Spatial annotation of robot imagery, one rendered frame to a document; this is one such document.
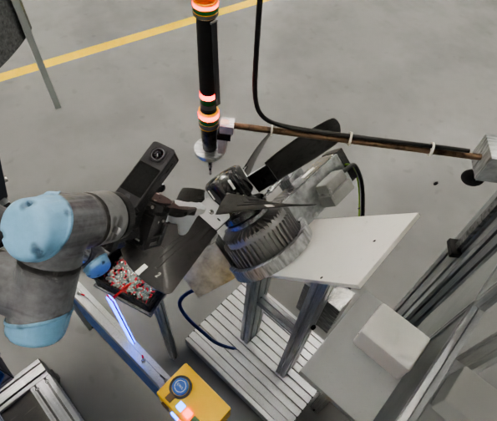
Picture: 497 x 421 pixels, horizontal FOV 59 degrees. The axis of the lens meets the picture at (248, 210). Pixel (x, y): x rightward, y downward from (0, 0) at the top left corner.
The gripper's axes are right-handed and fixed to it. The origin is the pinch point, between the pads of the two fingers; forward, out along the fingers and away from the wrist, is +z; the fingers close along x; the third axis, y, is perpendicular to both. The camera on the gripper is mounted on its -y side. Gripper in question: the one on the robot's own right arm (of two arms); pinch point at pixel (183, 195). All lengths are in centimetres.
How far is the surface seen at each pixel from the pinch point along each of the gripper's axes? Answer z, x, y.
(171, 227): 31.6, -15.5, 18.6
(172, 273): 23.9, -7.1, 26.5
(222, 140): 16.6, -3.7, -10.4
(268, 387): 113, 19, 96
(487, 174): 31, 48, -25
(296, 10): 323, -117, -108
